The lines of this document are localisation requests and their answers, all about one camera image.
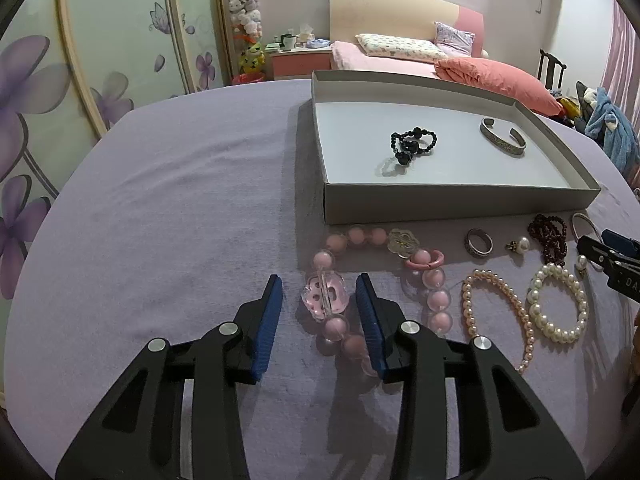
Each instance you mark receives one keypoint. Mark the purple pillow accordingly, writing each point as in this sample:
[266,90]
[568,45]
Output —
[452,37]

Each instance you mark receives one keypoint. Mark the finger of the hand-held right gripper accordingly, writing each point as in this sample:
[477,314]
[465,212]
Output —
[607,265]
[622,242]

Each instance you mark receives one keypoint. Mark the column of plush toys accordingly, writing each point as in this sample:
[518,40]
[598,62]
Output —
[245,7]

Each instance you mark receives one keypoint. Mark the yellow green plush toy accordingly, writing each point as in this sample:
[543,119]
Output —
[251,57]

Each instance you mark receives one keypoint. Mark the blue folded cloth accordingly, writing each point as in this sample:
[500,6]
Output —
[317,43]

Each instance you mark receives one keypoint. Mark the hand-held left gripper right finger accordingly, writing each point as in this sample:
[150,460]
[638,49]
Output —
[370,320]

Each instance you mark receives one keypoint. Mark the wardrobe with purple flower doors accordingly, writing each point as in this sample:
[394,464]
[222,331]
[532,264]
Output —
[100,35]

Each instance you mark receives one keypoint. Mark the dark wooden chair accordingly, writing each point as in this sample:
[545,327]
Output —
[550,67]

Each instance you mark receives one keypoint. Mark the pink and cream nightstand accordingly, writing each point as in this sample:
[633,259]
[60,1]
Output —
[300,64]

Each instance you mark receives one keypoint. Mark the thin silver bangle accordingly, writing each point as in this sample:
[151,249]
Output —
[575,227]

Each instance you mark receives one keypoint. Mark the white printed pillow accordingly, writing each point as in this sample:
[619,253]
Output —
[400,47]

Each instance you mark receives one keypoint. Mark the red trash bin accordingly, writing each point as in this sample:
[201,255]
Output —
[248,79]

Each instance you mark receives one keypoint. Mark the tissue box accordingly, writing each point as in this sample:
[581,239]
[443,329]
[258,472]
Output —
[305,35]

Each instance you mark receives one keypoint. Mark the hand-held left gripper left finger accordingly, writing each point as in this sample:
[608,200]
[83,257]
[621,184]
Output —
[267,320]

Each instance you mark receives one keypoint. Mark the blue fleece garment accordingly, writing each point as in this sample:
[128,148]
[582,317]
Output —
[612,130]

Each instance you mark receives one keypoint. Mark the pearl earring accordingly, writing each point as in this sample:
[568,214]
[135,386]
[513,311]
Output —
[523,245]
[581,261]

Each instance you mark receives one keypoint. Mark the pink curtain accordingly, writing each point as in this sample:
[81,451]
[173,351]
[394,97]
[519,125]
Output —
[622,50]

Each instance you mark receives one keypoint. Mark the cream and pink headboard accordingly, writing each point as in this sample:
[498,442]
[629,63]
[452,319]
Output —
[390,10]

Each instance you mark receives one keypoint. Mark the grey cardboard box tray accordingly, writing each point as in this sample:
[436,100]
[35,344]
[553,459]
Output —
[440,180]

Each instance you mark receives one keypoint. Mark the folded pink duvet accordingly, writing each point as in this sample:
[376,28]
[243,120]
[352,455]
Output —
[495,80]

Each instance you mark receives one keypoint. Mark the yellow garment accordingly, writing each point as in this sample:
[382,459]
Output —
[569,106]

